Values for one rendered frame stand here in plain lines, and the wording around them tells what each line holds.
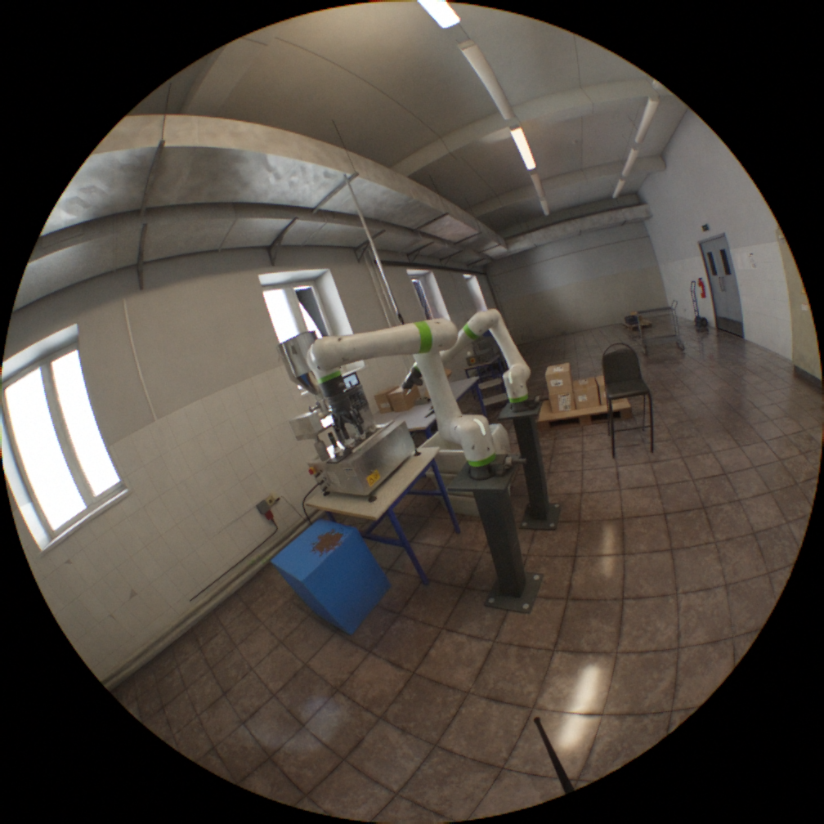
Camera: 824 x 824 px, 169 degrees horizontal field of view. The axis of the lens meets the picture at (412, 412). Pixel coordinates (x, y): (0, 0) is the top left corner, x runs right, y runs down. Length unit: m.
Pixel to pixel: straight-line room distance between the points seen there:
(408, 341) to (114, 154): 2.31
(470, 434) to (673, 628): 1.50
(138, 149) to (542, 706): 3.74
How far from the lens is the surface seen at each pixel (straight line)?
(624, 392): 2.61
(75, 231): 2.98
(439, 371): 1.17
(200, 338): 3.12
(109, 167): 2.51
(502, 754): 1.55
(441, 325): 1.00
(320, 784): 1.84
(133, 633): 3.37
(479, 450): 1.10
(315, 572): 1.69
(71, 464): 3.40
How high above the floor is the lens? 1.54
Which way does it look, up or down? 14 degrees down
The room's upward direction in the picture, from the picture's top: 20 degrees counter-clockwise
